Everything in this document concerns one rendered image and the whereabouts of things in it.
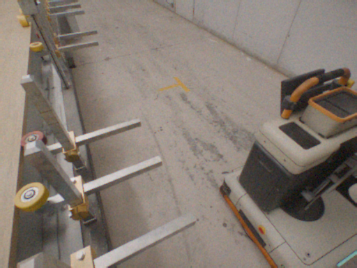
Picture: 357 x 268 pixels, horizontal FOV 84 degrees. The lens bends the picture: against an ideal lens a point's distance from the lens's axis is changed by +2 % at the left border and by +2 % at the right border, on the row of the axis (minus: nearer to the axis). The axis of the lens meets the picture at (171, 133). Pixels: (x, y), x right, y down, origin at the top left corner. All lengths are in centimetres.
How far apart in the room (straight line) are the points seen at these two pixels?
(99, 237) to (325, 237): 114
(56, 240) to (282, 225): 111
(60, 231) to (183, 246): 80
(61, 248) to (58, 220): 11
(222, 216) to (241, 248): 22
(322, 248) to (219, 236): 55
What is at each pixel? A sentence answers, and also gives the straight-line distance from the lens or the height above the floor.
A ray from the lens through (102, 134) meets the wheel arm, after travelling 90.
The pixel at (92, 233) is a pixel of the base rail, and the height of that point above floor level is 70.
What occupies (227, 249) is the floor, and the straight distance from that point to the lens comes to 151.
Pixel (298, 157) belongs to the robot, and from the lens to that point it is 93.
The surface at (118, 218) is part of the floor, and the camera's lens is 159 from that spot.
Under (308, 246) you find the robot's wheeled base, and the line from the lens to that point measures 137.
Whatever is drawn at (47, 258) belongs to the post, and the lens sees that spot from 41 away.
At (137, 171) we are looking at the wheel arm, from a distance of 74.
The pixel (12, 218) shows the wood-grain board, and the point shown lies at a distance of 73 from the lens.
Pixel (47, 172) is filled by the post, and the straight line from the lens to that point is 58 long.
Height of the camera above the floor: 144
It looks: 46 degrees down
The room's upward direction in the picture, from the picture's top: 2 degrees counter-clockwise
